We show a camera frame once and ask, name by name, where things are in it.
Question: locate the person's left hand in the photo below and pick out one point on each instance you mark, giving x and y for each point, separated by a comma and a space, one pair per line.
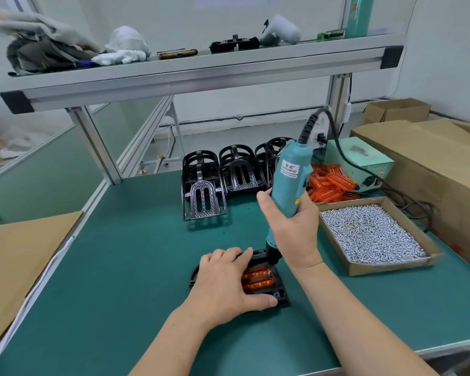
219, 287

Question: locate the person's right hand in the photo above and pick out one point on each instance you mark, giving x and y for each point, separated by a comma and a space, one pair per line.
295, 234

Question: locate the person's left middle finger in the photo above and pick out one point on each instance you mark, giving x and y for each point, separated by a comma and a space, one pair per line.
233, 255

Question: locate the person's right thumb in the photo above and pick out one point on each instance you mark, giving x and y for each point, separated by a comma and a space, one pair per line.
267, 202

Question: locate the person's left thumb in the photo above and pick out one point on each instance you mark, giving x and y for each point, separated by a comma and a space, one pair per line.
260, 303

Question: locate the person's left little finger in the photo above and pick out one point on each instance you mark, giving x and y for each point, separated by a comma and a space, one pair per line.
205, 260

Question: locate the black plastic pedal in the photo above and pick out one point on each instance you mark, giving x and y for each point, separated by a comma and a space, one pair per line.
280, 293

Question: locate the teal electric screwdriver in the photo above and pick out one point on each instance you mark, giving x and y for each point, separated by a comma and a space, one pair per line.
292, 168

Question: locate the person's left forearm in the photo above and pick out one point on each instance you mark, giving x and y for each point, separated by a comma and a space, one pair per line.
172, 348

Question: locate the person's right forearm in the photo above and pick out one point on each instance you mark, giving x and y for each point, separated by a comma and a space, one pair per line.
352, 325

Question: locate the orange reflector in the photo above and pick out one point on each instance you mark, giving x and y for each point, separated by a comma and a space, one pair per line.
258, 278

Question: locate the stack of black pedals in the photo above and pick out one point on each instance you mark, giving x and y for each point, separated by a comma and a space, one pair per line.
267, 156
241, 168
203, 184

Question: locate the pile of orange reflectors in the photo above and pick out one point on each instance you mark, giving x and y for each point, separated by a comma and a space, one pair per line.
333, 184

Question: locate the teal power supply box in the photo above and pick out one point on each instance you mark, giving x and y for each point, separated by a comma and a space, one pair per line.
356, 156

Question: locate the heap of silver screws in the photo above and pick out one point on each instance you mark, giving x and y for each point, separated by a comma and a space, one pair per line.
370, 234

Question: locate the white power strip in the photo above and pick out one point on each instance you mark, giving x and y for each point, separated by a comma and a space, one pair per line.
345, 112

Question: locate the flat cardboard tray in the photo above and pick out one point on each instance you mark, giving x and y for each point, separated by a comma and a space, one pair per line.
376, 270

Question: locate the small cardboard box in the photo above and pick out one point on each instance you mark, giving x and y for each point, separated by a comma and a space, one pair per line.
399, 109

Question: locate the black plastic part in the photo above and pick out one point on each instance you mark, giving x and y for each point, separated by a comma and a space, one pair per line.
235, 43

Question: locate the dark smartphone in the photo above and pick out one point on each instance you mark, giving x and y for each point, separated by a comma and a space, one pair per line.
178, 53

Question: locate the large cardboard box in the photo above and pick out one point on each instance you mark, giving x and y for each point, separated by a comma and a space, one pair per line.
442, 172

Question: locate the small green item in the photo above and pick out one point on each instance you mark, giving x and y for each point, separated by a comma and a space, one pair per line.
331, 34

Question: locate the brown cardboard sheet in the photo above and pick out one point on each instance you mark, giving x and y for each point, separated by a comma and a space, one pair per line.
19, 266

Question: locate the teal bottle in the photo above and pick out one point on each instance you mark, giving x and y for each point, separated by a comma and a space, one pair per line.
359, 15

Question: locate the white cloth gloves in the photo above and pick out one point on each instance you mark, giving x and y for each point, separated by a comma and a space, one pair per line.
125, 44

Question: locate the grey bundled clothing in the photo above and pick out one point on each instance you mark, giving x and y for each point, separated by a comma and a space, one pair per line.
43, 46

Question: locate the aluminium frame shelf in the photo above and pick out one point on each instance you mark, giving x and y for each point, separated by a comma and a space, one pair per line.
203, 76

